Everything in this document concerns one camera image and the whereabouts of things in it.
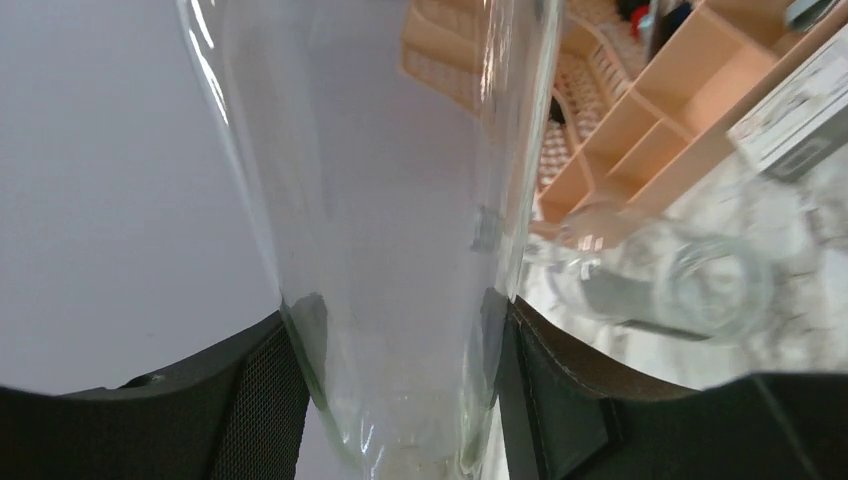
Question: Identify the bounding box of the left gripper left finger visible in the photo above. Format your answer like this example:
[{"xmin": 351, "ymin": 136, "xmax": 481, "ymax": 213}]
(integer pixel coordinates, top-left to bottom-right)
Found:
[{"xmin": 1, "ymin": 313, "xmax": 309, "ymax": 479}]

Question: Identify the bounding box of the clear bottle silver cap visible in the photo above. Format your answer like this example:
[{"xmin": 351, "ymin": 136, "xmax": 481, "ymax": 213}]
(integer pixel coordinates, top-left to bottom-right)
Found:
[{"xmin": 525, "ymin": 221, "xmax": 775, "ymax": 343}]

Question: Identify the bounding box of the small white box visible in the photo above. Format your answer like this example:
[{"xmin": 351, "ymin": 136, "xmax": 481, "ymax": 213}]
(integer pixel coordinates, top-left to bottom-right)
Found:
[{"xmin": 726, "ymin": 36, "xmax": 847, "ymax": 183}]

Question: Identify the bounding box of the orange plastic file organizer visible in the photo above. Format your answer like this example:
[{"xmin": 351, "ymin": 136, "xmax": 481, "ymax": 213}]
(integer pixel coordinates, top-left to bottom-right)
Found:
[{"xmin": 531, "ymin": 1, "xmax": 847, "ymax": 239}]

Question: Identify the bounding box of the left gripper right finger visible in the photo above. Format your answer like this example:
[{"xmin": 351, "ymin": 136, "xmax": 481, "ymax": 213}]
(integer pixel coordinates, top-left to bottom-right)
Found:
[{"xmin": 498, "ymin": 299, "xmax": 847, "ymax": 479}]

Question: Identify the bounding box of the clear glass bottle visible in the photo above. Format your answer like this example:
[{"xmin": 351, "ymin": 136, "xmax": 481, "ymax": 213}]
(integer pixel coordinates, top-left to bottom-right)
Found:
[{"xmin": 177, "ymin": 1, "xmax": 564, "ymax": 479}]

